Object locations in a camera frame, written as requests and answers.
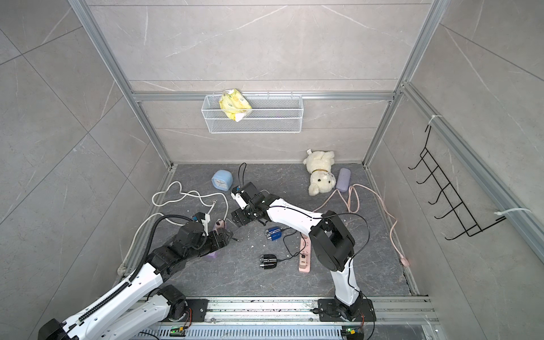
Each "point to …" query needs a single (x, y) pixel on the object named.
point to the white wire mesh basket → (268, 114)
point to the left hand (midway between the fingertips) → (229, 233)
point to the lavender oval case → (343, 180)
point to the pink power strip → (305, 249)
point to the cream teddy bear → (319, 164)
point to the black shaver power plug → (269, 261)
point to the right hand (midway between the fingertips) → (241, 215)
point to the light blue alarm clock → (222, 180)
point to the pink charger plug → (219, 224)
